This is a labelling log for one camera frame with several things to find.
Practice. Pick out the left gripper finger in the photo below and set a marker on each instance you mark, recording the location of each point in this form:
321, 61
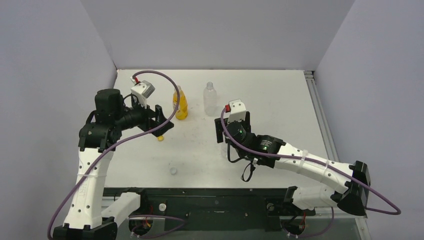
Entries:
159, 115
160, 131

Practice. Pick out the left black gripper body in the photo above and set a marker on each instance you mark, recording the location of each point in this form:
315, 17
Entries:
143, 121

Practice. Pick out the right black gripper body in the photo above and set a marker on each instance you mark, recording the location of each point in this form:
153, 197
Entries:
219, 129

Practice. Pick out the yellow juice bottle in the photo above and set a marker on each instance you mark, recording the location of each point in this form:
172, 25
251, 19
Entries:
182, 106

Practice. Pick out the tall clear bottle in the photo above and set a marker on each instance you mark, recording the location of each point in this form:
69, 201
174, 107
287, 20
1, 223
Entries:
210, 99

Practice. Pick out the blue white cap tall bottle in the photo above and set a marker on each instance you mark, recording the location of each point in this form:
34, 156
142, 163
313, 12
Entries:
173, 170

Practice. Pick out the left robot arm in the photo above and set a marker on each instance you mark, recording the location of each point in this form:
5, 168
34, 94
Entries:
98, 140

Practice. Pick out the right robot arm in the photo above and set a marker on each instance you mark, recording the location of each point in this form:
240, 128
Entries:
344, 185

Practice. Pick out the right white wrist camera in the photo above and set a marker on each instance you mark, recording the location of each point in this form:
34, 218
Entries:
237, 111

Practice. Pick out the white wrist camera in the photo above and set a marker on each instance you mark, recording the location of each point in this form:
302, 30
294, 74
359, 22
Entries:
141, 91
237, 111

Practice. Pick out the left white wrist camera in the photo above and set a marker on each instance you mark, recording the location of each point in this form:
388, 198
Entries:
141, 91

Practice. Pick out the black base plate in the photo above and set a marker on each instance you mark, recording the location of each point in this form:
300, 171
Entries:
217, 209

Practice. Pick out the aluminium frame rail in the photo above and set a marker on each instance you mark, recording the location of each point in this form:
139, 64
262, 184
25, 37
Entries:
321, 117

